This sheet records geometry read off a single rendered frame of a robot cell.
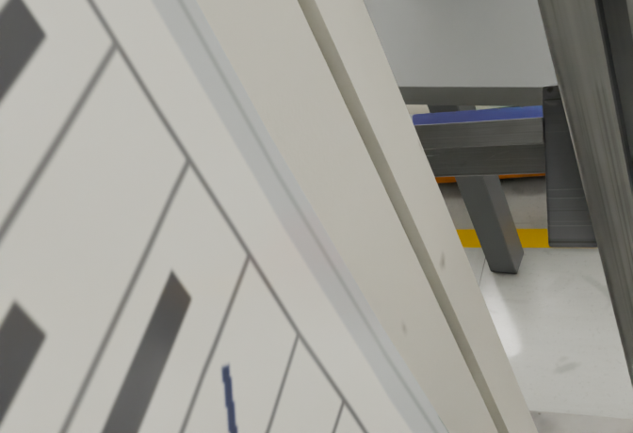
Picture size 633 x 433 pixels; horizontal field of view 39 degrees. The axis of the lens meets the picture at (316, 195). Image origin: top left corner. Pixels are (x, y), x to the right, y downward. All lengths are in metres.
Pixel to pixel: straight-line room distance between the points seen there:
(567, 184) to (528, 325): 1.44
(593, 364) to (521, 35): 0.63
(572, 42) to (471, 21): 1.21
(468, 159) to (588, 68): 0.82
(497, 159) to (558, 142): 0.73
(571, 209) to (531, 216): 1.60
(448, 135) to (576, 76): 0.10
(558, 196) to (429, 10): 1.19
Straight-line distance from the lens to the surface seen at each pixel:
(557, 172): 0.35
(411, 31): 1.50
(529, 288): 1.84
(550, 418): 0.96
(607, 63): 0.28
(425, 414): 0.16
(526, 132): 0.35
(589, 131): 0.30
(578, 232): 0.35
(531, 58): 1.37
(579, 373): 1.71
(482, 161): 1.09
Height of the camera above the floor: 1.45
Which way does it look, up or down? 41 degrees down
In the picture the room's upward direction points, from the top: 29 degrees counter-clockwise
